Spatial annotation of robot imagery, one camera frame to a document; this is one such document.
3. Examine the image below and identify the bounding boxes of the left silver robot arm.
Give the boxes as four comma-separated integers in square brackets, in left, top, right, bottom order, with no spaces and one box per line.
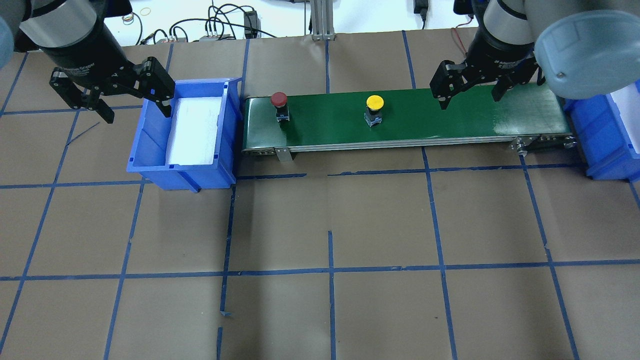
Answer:
[1,0,176,124]

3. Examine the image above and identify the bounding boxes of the yellow push button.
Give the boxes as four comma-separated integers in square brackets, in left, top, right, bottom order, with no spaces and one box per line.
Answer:
[364,95,385,128]

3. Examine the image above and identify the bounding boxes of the red push button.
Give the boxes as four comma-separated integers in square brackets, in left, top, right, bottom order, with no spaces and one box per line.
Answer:
[270,91,291,123]

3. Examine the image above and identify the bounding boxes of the white foam pad right bin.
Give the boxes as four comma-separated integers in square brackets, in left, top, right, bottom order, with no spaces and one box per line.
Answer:
[609,82,640,154]

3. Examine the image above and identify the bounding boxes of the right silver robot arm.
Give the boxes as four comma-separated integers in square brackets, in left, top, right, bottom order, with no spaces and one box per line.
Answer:
[429,0,640,110]

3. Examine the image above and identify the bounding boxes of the right blue plastic bin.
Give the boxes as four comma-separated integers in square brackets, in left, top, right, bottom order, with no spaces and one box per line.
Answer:
[563,93,640,183]

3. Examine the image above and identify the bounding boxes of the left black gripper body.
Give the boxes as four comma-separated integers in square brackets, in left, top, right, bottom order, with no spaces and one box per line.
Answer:
[47,30,135,109]

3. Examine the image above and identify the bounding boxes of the red and black wires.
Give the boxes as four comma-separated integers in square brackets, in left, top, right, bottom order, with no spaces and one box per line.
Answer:
[450,15,476,53]

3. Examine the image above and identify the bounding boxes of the black power adapter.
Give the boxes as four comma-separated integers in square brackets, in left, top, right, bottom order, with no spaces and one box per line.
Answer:
[243,10,261,39]

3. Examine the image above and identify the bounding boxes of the blue plastic bin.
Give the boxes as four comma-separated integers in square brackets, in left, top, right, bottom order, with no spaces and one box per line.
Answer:
[563,93,640,183]
[126,77,242,193]

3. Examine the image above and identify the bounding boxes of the green conveyor belt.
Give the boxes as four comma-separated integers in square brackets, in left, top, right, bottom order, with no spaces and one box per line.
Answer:
[241,84,578,155]

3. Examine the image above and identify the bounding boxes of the aluminium frame post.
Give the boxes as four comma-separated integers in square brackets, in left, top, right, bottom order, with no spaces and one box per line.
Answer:
[310,0,336,41]

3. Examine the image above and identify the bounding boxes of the white foam pad left bin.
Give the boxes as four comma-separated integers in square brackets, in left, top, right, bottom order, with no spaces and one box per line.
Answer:
[166,96,222,166]

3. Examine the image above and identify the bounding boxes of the white foam pad bin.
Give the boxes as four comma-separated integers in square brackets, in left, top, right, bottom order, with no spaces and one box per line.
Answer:
[166,96,222,166]
[609,82,640,154]

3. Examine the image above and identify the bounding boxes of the left blue plastic bin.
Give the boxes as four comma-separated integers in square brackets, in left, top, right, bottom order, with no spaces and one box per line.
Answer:
[126,77,242,193]

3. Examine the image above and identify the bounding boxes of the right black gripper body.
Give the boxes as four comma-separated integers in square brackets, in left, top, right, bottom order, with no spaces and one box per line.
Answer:
[462,32,538,85]

